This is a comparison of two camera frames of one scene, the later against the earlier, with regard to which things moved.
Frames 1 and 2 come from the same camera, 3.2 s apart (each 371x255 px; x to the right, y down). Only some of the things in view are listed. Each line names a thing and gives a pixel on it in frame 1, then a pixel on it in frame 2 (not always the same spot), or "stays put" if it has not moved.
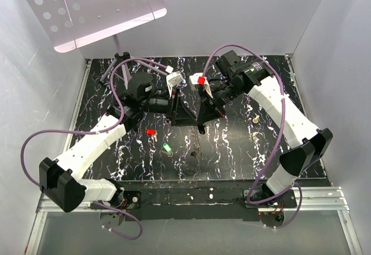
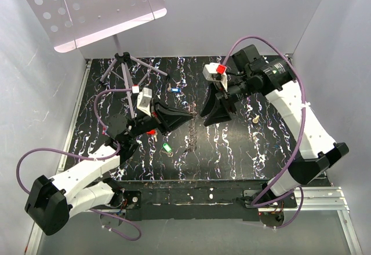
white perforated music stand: (75, 11) stays put
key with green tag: (169, 153) stays put
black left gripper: (181, 116) to (168, 119)
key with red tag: (152, 131) stays put
